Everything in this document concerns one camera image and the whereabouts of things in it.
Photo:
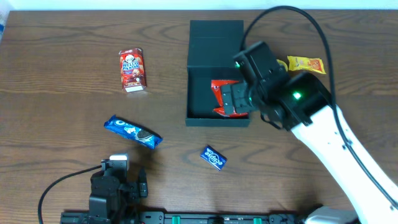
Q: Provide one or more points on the yellow orange snack packet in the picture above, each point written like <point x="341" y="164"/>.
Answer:
<point x="304" y="63"/>

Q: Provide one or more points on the blue Eclipse mint tin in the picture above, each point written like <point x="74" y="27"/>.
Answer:
<point x="213" y="157"/>

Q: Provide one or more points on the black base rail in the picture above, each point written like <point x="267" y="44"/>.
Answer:
<point x="181" y="218"/>

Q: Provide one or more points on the dark green box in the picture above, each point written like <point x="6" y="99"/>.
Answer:
<point x="212" y="46"/>

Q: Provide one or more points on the red Hello Panda box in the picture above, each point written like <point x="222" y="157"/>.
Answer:
<point x="133" y="74"/>

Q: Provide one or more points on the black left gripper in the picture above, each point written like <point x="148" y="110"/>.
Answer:
<point x="133" y="189"/>

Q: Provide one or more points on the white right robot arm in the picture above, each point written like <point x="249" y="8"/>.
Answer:
<point x="372" y="194"/>

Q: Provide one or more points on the blue Oreo cookie pack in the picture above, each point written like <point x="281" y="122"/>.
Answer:
<point x="133" y="131"/>

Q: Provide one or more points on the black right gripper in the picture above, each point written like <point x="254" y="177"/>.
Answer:
<point x="241" y="97"/>

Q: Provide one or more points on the red snack bag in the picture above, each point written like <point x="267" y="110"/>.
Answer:
<point x="216" y="88"/>

